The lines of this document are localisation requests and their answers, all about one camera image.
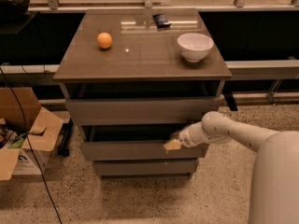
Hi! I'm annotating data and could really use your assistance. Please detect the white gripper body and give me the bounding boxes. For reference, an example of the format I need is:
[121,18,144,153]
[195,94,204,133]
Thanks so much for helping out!
[178,122,204,147]

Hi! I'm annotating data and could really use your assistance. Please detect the grey drawer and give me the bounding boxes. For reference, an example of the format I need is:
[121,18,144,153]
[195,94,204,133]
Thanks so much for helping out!
[65,98,220,126]
[93,159,198,176]
[79,123,209,162]

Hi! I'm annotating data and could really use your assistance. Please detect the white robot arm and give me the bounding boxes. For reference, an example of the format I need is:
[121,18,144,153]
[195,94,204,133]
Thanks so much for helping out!
[164,111,299,224]

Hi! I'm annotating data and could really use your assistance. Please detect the grey bottom drawer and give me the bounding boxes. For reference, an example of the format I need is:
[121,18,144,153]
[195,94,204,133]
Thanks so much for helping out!
[93,159,198,176]

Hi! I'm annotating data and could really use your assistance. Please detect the grey top drawer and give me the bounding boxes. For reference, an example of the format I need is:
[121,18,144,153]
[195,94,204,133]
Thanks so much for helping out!
[65,98,220,126]

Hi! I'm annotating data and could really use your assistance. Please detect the open cardboard box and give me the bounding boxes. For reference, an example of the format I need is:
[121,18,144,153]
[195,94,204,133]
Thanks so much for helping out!
[0,88,64,181]

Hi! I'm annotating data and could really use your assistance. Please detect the white ceramic bowl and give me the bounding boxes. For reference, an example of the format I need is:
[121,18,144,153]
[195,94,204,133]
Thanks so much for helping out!
[178,33,214,63]

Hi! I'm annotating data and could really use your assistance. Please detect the dark blue snack packet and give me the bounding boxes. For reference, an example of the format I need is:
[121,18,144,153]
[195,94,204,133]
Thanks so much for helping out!
[152,14,171,28]

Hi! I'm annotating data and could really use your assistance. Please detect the orange fruit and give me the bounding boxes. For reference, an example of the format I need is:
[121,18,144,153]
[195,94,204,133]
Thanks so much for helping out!
[97,33,112,49]

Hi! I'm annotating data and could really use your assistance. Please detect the items inside cardboard box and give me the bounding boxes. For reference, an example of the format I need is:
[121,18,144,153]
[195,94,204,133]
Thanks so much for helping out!
[0,118,27,148]

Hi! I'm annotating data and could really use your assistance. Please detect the black object on shelf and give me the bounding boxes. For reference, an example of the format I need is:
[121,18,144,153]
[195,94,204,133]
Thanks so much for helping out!
[0,0,30,16]

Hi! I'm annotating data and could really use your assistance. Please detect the black floor cable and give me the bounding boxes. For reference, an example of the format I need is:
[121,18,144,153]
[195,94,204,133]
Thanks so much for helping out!
[0,66,64,224]

